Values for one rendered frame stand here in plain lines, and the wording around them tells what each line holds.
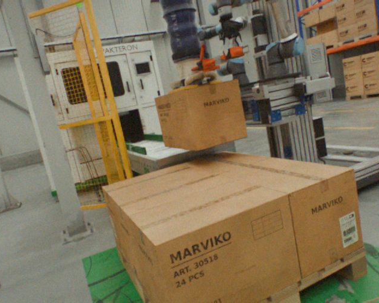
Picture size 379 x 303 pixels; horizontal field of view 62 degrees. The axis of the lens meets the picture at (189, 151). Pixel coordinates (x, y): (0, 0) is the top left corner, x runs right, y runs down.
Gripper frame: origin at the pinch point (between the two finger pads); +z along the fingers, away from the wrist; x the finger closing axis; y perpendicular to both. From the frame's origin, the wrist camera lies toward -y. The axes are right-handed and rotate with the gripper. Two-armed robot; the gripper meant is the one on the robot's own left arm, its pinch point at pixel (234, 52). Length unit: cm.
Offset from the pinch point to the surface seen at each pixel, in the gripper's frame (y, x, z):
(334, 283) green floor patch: -44, -6, 121
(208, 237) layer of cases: -50, 57, 72
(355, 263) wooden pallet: -49, -16, 112
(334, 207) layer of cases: -49, -7, 81
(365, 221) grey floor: -11, -70, 120
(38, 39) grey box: 141, 93, -53
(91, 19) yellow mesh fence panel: 152, 45, -69
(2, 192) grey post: 358, 184, 94
